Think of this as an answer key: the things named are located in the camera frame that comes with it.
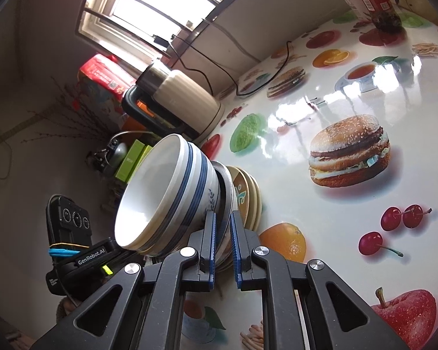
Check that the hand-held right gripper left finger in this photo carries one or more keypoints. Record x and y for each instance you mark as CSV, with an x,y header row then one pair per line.
x,y
211,248

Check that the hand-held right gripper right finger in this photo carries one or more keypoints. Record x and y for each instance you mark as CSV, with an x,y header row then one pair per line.
x,y
235,248

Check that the cream plate with blue motif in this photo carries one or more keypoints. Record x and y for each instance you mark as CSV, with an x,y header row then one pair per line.
x,y
241,193
260,202
253,197

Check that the stainless steel bowl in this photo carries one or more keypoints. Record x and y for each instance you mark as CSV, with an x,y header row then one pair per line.
x,y
225,189

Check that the large white blue-striped bowl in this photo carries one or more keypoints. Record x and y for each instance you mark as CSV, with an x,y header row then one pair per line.
x,y
200,186

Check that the small white blue-striped bowl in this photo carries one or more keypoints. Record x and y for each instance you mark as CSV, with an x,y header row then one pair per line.
x,y
146,197

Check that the dried twig branches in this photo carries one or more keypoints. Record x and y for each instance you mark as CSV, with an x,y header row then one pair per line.
x,y
69,116

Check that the orange box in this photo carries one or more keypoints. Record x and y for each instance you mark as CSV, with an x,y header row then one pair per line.
x,y
146,107

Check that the red patterned bag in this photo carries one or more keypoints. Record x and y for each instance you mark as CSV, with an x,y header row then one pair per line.
x,y
102,84

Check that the white ribbed electric kettle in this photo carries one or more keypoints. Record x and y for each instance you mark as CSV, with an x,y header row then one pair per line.
x,y
184,96

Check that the black charger plug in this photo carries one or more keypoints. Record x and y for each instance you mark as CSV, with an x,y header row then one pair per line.
x,y
160,41

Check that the barred window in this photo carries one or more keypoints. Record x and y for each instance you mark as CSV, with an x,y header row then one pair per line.
x,y
149,3

